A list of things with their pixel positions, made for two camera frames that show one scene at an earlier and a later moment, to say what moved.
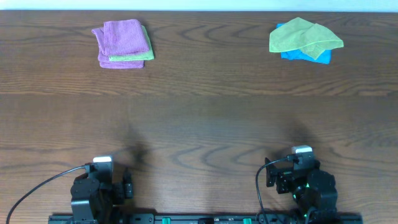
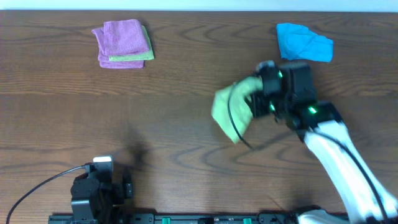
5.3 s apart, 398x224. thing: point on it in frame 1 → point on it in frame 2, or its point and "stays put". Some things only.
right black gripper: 283,178 → 253,103
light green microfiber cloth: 313,38 → 231,111
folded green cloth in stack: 140,56 stays put
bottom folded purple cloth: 104,59 stays put
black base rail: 207,219 stays put
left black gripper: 124,189 stays put
